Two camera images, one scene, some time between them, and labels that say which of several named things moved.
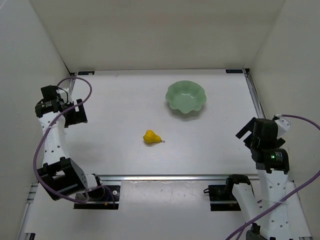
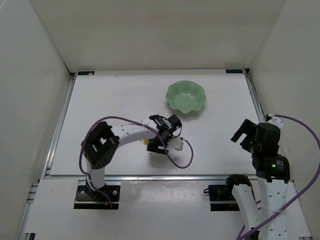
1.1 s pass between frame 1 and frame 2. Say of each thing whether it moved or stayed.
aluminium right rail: stayed
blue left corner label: stayed
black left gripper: moved
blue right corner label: stayed
